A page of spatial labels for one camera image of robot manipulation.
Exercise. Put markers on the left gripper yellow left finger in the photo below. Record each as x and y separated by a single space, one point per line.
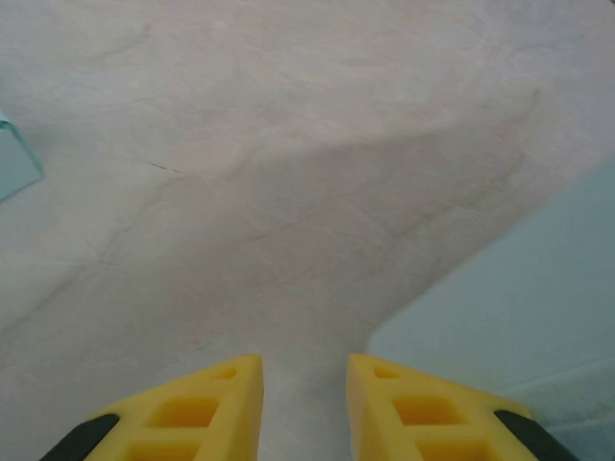
240 408

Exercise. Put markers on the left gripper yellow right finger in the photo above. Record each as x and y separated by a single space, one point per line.
375 413

